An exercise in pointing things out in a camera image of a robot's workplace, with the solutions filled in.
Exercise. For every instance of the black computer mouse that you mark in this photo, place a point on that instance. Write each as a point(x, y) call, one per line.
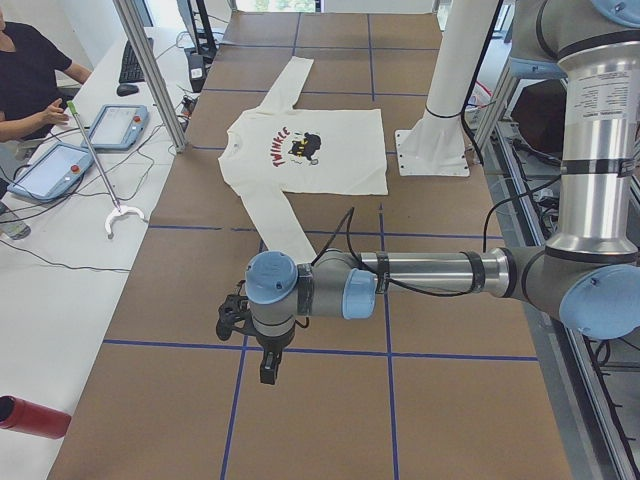
point(125, 89)

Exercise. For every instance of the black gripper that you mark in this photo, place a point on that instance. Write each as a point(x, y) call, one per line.
point(270, 344)

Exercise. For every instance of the seated person black shirt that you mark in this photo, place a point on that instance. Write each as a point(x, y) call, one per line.
point(31, 102)

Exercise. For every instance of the blue teach pendant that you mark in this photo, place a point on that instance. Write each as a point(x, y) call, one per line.
point(53, 174)
point(118, 127)

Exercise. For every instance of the near blue teach pendant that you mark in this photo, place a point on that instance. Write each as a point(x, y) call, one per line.
point(53, 174)

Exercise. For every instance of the red water bottle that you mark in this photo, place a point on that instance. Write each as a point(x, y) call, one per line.
point(23, 416)

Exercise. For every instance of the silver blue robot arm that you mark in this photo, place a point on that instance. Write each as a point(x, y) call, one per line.
point(585, 275)

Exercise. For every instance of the cream long-sleeve cat shirt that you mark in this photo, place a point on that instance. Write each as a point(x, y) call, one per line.
point(276, 148)

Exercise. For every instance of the metal reacher grabber stick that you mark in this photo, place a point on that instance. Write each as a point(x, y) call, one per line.
point(119, 210)

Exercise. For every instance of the white camera pedestal column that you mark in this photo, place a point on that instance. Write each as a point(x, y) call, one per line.
point(435, 146)

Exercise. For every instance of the far blue teach pendant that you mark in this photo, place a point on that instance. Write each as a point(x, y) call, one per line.
point(118, 127)

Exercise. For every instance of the black keyboard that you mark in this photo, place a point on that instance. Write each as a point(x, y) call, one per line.
point(131, 70)

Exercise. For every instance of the aluminium frame post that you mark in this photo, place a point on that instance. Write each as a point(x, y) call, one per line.
point(135, 32)

